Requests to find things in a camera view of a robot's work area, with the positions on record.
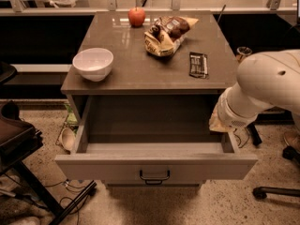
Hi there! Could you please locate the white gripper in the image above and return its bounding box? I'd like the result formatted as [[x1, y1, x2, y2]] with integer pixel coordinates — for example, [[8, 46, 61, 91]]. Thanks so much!
[[209, 87, 259, 132]]

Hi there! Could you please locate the grey top drawer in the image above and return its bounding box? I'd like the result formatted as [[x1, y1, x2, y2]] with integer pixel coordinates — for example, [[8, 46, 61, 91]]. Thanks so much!
[[55, 95, 257, 186]]

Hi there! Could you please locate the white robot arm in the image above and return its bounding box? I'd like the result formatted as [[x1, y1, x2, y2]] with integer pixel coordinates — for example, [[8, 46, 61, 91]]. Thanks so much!
[[209, 50, 300, 132]]

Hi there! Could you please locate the grey drawer cabinet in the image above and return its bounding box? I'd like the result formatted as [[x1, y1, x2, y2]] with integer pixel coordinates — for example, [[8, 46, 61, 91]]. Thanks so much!
[[60, 10, 253, 190]]

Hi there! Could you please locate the black metal stand leg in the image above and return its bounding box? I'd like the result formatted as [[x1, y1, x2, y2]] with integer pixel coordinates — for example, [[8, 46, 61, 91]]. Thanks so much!
[[247, 123, 263, 146]]

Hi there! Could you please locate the black snack bar wrapper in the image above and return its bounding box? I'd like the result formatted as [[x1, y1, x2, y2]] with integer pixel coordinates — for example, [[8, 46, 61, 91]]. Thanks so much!
[[189, 52, 208, 79]]

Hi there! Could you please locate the clear plastic cup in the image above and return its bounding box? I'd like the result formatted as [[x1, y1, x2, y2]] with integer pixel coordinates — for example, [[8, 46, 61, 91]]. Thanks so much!
[[236, 46, 252, 63]]

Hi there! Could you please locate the black chair base leg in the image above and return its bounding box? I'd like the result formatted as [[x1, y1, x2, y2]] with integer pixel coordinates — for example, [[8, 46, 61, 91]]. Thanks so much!
[[252, 187, 300, 200]]

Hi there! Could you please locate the yellow brown chip bag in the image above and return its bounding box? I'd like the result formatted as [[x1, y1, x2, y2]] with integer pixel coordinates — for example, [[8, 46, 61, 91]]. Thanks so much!
[[144, 16, 198, 57]]

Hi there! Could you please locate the red apple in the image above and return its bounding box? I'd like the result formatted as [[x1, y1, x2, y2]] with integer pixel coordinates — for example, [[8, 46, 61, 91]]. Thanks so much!
[[127, 7, 145, 27]]

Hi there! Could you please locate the white bowl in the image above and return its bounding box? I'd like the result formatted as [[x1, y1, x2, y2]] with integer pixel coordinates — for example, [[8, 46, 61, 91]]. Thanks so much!
[[72, 48, 113, 82]]

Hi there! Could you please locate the beige dustpan on floor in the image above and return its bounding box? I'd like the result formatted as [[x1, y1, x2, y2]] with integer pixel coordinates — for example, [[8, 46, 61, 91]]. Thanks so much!
[[59, 127, 76, 151]]

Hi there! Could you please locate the black cart left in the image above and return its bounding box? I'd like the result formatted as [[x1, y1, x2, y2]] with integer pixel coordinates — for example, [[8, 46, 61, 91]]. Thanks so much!
[[0, 101, 97, 225]]

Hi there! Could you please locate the black floor cable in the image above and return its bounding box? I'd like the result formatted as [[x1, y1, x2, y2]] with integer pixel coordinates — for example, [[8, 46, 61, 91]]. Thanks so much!
[[43, 179, 96, 225]]

